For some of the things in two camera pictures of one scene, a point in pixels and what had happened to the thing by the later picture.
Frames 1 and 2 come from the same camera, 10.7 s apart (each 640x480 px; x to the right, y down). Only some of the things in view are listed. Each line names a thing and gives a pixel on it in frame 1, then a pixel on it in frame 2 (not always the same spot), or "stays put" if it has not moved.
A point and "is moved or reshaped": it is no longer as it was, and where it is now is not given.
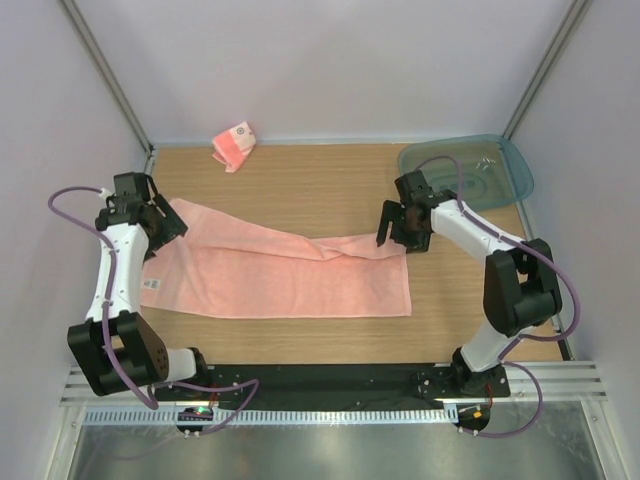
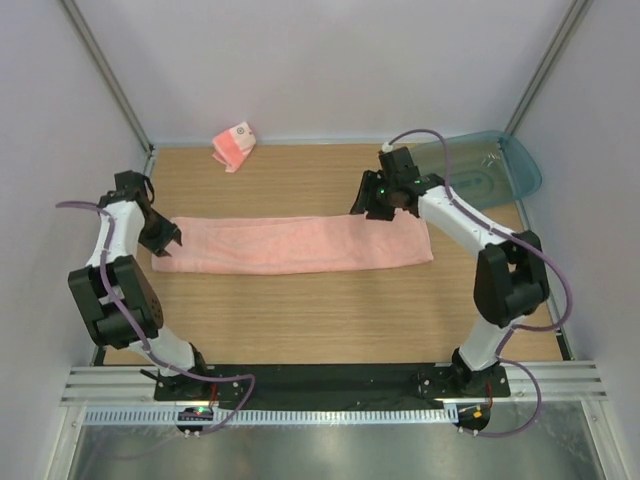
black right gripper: x=391 y=212 → x=367 y=190
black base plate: x=302 y=386 stays put
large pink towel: x=231 y=267 is moved or reshaped
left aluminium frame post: x=111 y=75 stays put
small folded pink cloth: x=233 y=145 stays put
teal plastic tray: x=491 y=170 stays put
